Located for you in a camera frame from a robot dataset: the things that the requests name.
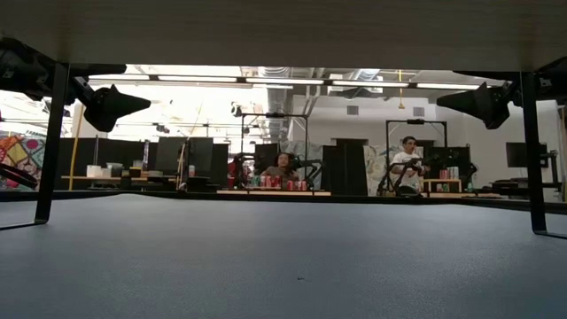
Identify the blue table mat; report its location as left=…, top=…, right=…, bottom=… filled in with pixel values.
left=0, top=193, right=567, bottom=319

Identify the person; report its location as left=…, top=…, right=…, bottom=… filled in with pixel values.
left=260, top=152, right=300, bottom=181
left=389, top=136, right=429, bottom=191

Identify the black overhead camera frame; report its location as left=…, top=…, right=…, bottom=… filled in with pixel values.
left=385, top=118, right=449, bottom=191
left=240, top=112, right=310, bottom=191

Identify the small wooden table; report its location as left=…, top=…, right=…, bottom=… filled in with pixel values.
left=423, top=177, right=463, bottom=194

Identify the black wall monitor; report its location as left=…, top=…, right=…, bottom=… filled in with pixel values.
left=506, top=141, right=549, bottom=169

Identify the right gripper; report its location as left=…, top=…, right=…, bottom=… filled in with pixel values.
left=436, top=55, right=567, bottom=131

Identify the wooden shelf board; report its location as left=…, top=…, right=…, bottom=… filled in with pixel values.
left=0, top=0, right=567, bottom=240

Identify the floral patterned panel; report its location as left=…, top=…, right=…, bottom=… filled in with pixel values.
left=278, top=140, right=324, bottom=191
left=362, top=144, right=425, bottom=197

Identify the black curved tube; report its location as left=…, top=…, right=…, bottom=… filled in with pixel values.
left=0, top=162, right=40, bottom=190

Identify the black room divider panel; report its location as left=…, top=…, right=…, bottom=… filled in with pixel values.
left=154, top=136, right=229, bottom=190

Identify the black partition wall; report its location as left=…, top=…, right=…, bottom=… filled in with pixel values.
left=55, top=136, right=148, bottom=191

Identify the silver air duct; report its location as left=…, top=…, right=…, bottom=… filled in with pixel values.
left=258, top=66, right=294, bottom=139

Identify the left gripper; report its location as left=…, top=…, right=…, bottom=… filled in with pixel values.
left=0, top=37, right=152, bottom=134

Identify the black table frame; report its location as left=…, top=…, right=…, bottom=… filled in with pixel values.
left=0, top=189, right=567, bottom=213

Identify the wooden background table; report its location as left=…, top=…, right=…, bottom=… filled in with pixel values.
left=215, top=190, right=332, bottom=198

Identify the black low desk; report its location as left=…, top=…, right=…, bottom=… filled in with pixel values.
left=489, top=178, right=564, bottom=199

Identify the white storage container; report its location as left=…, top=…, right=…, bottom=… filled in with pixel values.
left=86, top=164, right=113, bottom=179

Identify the ceiling light strip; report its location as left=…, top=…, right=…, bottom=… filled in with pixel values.
left=416, top=82, right=482, bottom=91
left=245, top=77, right=325, bottom=86
left=331, top=80, right=410, bottom=89
left=158, top=74, right=238, bottom=83
left=88, top=74, right=151, bottom=82

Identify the tan leaning pole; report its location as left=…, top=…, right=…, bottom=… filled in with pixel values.
left=175, top=102, right=204, bottom=191

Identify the black cabinet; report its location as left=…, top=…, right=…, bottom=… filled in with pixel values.
left=322, top=138, right=369, bottom=197

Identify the colourful painted panel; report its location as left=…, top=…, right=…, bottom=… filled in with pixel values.
left=0, top=135, right=46, bottom=191

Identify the long wooden bench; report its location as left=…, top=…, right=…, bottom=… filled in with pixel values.
left=60, top=175, right=178, bottom=182

